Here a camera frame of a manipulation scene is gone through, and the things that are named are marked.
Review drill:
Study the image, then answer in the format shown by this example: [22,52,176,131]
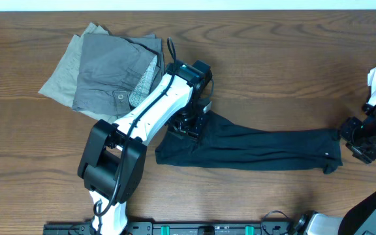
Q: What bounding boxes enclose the black t-shirt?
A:
[155,111,342,174]

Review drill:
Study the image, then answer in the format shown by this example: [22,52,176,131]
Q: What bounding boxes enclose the black aluminium mounting rail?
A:
[42,220,339,235]

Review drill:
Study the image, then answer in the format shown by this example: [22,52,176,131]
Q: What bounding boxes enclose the folded dark grey shorts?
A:
[72,34,163,119]

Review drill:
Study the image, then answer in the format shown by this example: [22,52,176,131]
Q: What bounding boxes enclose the green rail clamp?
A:
[161,226,170,235]
[245,225,255,235]

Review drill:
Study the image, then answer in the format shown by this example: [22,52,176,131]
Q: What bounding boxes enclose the folded beige shorts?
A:
[39,23,126,108]

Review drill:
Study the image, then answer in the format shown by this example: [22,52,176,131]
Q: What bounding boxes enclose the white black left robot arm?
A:
[78,60,212,234]

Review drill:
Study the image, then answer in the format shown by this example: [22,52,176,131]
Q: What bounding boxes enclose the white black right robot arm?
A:
[296,104,376,235]

